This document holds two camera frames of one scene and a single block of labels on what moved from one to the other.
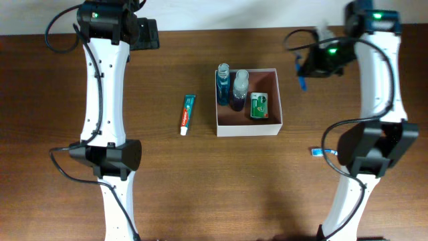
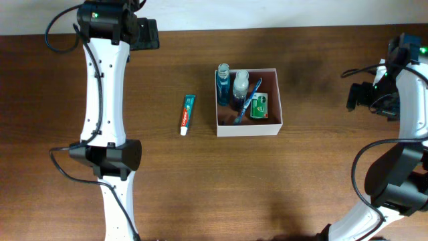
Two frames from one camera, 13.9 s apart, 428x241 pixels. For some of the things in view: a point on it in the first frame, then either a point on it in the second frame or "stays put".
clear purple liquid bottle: (240, 85) stays put
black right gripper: (313, 63) -> (392, 112)
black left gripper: (149, 37) stays put
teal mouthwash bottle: (223, 84) stays put
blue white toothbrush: (319, 152) -> (238, 118)
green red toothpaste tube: (188, 106) stays put
